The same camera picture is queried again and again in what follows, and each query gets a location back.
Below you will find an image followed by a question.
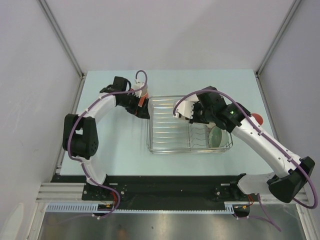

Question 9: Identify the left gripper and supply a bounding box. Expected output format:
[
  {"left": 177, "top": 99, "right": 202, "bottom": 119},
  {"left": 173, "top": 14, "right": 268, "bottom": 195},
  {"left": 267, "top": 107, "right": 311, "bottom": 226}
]
[{"left": 118, "top": 91, "right": 150, "bottom": 120}]

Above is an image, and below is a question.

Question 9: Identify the orange mug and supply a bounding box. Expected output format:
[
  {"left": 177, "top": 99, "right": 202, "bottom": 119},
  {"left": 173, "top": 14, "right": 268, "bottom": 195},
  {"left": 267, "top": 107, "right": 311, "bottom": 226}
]
[{"left": 138, "top": 88, "right": 149, "bottom": 108}]

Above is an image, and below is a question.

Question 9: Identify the light green bowl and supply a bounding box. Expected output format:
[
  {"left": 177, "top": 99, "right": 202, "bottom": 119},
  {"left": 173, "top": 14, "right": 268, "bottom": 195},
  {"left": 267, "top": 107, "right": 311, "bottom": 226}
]
[{"left": 208, "top": 126, "right": 229, "bottom": 148}]

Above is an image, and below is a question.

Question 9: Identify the pink plastic cup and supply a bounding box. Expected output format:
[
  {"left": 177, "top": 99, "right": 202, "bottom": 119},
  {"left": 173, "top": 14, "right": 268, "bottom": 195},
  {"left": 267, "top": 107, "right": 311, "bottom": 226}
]
[{"left": 251, "top": 113, "right": 264, "bottom": 126}]

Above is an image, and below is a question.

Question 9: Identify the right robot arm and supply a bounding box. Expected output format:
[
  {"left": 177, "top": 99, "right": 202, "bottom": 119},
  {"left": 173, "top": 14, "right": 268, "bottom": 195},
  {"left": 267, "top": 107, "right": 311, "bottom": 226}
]
[{"left": 173, "top": 86, "right": 315, "bottom": 203}]

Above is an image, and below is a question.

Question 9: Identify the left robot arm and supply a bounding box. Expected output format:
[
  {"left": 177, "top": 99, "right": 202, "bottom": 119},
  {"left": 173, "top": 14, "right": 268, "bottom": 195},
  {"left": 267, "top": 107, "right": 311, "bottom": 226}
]
[{"left": 62, "top": 76, "right": 150, "bottom": 200}]

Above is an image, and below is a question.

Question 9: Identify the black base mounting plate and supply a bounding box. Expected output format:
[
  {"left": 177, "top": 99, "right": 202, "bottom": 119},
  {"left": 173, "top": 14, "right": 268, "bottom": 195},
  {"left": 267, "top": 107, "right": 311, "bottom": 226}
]
[{"left": 51, "top": 174, "right": 259, "bottom": 211}]

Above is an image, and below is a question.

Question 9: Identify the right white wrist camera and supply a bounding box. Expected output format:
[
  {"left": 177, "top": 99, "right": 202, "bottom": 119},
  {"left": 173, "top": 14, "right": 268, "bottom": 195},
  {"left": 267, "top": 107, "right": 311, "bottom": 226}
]
[{"left": 173, "top": 100, "right": 199, "bottom": 120}]

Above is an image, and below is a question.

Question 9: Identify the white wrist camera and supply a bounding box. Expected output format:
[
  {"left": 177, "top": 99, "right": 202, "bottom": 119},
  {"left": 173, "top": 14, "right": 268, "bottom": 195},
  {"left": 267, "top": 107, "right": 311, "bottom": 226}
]
[
  {"left": 132, "top": 79, "right": 148, "bottom": 98},
  {"left": 173, "top": 100, "right": 199, "bottom": 120}
]

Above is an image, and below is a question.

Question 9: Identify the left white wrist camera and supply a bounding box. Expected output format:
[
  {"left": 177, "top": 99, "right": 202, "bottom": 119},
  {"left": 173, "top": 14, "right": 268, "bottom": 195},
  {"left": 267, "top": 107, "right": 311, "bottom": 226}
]
[{"left": 132, "top": 79, "right": 148, "bottom": 98}]

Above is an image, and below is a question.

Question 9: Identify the metal wire dish rack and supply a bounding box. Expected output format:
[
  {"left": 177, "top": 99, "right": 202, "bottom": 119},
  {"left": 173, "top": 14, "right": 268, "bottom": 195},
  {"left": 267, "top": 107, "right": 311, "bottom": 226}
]
[{"left": 146, "top": 95, "right": 233, "bottom": 154}]

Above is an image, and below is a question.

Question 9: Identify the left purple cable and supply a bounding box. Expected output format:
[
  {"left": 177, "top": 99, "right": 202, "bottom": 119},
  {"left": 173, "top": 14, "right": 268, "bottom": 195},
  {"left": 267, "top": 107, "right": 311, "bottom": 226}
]
[{"left": 66, "top": 69, "right": 149, "bottom": 220}]

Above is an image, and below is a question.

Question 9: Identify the purple cable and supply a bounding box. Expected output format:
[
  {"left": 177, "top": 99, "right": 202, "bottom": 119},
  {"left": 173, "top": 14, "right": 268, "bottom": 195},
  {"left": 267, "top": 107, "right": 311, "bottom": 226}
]
[
  {"left": 173, "top": 90, "right": 317, "bottom": 231},
  {"left": 66, "top": 69, "right": 149, "bottom": 220}
]

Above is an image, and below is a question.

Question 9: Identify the white cable duct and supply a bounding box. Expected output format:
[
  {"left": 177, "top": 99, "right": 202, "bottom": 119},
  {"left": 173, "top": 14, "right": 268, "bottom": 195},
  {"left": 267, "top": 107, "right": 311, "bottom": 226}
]
[{"left": 46, "top": 202, "right": 99, "bottom": 213}]

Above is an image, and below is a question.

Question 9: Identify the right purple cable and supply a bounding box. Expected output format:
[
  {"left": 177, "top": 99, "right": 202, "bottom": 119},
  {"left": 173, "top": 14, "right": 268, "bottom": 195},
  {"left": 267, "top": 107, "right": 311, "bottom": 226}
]
[{"left": 173, "top": 90, "right": 317, "bottom": 231}]

